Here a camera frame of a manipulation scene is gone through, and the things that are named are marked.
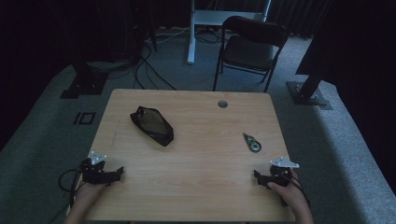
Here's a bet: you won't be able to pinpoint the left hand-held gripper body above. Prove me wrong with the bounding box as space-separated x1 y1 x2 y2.
79 150 114 186

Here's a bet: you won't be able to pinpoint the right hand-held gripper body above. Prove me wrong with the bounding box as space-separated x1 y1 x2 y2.
262 156 301 189

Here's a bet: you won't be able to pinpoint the green correction tape dispenser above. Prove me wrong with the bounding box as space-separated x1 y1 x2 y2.
242 132 262 154

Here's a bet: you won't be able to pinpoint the black pencil case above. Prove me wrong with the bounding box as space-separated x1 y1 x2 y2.
129 105 175 147

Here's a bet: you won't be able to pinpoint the person's right hand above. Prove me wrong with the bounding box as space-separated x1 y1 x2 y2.
266 169 307 217

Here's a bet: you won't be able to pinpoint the person's left hand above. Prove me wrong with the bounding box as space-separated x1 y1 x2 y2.
74 182 108 209

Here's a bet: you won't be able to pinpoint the black folding chair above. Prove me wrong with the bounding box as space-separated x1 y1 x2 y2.
212 15 291 93

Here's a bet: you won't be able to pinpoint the right hand-held gripper cable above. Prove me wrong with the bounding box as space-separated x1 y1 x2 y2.
281 172 312 209

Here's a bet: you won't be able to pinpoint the hand-held gripper cable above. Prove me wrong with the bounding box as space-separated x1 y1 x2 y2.
281 172 312 209
57 167 86 209

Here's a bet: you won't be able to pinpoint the left hand-held gripper cable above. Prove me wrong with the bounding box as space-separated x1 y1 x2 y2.
57 167 86 209

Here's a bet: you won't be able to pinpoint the black stand with base plate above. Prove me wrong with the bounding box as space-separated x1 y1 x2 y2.
60 59 110 100
286 27 333 111

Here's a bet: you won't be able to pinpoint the black floor cables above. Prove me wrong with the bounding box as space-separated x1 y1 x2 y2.
106 26 225 91

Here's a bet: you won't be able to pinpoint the white desk frame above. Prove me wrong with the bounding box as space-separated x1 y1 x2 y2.
187 0 273 65

